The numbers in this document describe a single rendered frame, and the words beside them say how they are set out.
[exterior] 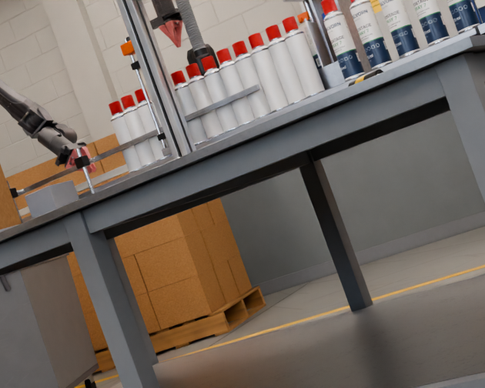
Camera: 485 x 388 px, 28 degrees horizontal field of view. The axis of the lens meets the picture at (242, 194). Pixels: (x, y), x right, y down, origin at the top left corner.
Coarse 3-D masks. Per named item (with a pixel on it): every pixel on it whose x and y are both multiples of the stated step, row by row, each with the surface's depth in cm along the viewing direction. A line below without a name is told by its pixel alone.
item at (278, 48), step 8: (272, 32) 241; (272, 40) 241; (280, 40) 240; (272, 48) 240; (280, 48) 239; (272, 56) 241; (280, 56) 240; (288, 56) 240; (280, 64) 240; (288, 64) 239; (280, 72) 240; (288, 72) 239; (280, 80) 241; (288, 80) 239; (296, 80) 240; (288, 88) 240; (296, 88) 239; (288, 96) 240; (296, 96) 239; (304, 96) 240
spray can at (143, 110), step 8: (136, 96) 265; (144, 96) 264; (144, 104) 263; (144, 112) 263; (144, 120) 263; (152, 120) 263; (144, 128) 264; (152, 128) 263; (152, 144) 263; (160, 144) 263; (160, 152) 263
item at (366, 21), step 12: (360, 0) 227; (360, 12) 227; (372, 12) 227; (360, 24) 227; (372, 24) 226; (360, 36) 228; (372, 36) 226; (372, 48) 227; (384, 48) 227; (372, 60) 227; (384, 60) 226
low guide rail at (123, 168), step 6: (120, 168) 278; (126, 168) 277; (102, 174) 281; (108, 174) 280; (114, 174) 279; (120, 174) 279; (96, 180) 283; (102, 180) 282; (78, 186) 287; (84, 186) 286; (18, 210) 301; (24, 210) 300
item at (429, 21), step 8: (416, 0) 219; (424, 0) 218; (432, 0) 219; (416, 8) 220; (424, 8) 219; (432, 8) 218; (424, 16) 219; (432, 16) 218; (440, 16) 219; (424, 24) 219; (432, 24) 218; (440, 24) 219; (424, 32) 220; (432, 32) 219; (440, 32) 218; (432, 40) 219; (440, 40) 218
